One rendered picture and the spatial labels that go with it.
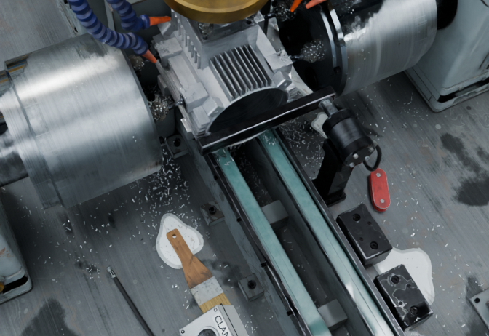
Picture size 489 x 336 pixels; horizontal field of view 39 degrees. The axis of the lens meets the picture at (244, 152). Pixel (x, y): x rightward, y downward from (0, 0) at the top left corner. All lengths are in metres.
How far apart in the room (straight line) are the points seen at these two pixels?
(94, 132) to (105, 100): 0.05
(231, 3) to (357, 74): 0.29
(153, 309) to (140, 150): 0.33
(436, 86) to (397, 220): 0.29
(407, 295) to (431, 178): 0.28
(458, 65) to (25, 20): 0.91
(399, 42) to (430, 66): 0.26
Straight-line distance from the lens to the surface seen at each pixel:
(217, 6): 0.99
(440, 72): 1.42
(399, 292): 1.23
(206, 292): 1.24
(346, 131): 1.13
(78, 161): 1.02
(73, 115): 1.01
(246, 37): 1.11
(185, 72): 1.14
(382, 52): 1.18
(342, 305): 1.21
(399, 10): 1.18
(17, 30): 1.58
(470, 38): 1.32
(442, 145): 1.46
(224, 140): 1.12
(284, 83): 1.11
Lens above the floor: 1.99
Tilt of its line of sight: 61 degrees down
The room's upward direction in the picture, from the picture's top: 7 degrees clockwise
